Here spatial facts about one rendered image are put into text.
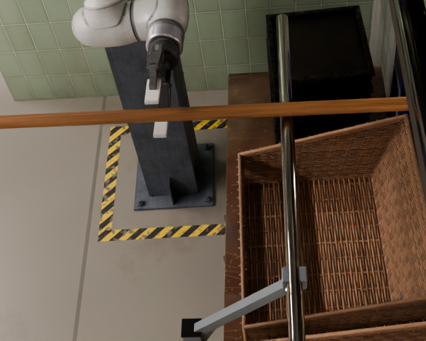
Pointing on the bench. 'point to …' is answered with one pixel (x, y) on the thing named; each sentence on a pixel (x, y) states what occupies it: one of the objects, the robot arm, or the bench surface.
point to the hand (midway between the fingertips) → (156, 114)
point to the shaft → (199, 113)
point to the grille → (395, 84)
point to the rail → (420, 107)
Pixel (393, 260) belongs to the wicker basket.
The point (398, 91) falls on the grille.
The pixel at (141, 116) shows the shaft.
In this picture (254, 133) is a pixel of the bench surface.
